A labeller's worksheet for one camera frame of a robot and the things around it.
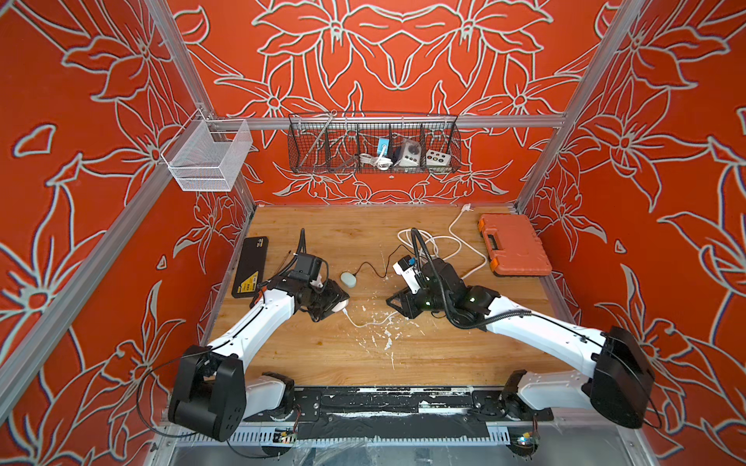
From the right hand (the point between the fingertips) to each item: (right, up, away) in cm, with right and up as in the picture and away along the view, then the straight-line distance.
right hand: (385, 301), depth 75 cm
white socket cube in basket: (+18, +43, +19) cm, 50 cm away
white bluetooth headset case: (-12, +2, +21) cm, 24 cm away
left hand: (-11, -1, +8) cm, 14 cm away
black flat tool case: (-46, +6, +25) cm, 53 cm away
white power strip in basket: (+9, +43, +15) cm, 47 cm away
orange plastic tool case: (+48, +13, +27) cm, 57 cm away
